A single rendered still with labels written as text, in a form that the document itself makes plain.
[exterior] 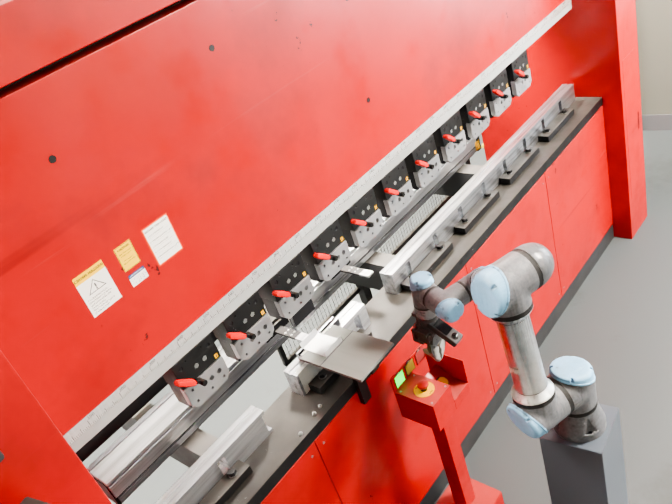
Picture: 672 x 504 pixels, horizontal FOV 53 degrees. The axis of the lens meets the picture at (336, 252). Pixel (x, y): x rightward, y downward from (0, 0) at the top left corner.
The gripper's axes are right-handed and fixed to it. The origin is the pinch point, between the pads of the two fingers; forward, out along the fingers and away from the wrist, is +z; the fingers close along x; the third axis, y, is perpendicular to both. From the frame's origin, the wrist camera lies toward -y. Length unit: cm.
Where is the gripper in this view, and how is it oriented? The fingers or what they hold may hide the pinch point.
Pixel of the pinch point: (440, 359)
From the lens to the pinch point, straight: 234.8
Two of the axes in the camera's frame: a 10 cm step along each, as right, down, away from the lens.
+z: 2.2, 7.9, 5.7
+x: -6.2, 5.6, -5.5
